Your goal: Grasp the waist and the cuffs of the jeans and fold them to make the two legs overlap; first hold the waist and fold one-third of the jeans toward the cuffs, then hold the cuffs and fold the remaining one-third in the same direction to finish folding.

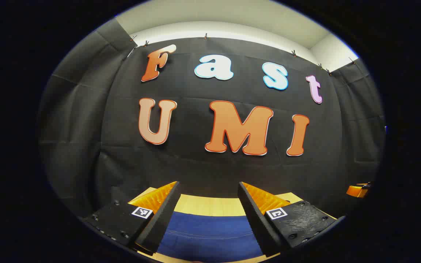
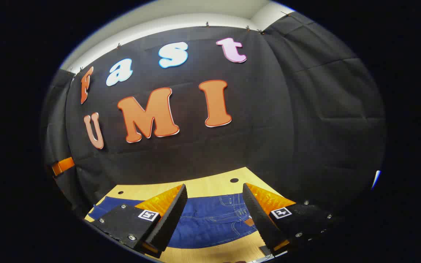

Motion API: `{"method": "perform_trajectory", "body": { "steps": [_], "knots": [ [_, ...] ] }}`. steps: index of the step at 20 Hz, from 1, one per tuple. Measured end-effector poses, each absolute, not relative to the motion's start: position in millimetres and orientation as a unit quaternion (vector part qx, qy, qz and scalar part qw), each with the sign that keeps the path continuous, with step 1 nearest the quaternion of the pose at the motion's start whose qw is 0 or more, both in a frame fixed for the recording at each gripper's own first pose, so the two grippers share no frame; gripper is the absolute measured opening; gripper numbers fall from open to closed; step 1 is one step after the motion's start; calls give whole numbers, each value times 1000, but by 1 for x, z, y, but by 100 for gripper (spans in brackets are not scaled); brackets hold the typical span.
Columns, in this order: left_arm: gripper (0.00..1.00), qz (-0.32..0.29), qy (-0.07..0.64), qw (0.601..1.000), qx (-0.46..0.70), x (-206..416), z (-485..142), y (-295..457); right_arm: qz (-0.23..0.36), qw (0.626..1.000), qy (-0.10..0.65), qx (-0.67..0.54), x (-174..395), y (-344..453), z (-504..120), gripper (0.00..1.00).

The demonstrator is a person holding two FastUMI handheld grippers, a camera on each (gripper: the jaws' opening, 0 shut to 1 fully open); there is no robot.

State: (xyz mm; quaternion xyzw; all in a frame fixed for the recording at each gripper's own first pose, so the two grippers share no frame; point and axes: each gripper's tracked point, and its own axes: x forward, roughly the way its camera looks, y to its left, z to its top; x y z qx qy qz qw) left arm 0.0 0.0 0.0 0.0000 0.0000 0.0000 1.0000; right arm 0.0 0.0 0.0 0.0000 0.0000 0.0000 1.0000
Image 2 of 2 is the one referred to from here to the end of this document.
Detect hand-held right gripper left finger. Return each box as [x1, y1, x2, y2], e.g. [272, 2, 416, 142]
[91, 184, 188, 258]

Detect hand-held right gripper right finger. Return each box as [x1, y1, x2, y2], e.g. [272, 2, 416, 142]
[242, 183, 334, 256]

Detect blue jeans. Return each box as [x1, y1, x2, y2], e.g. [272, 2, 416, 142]
[88, 194, 260, 249]

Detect black backdrop cloth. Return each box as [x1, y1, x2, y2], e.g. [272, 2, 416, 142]
[42, 11, 386, 220]

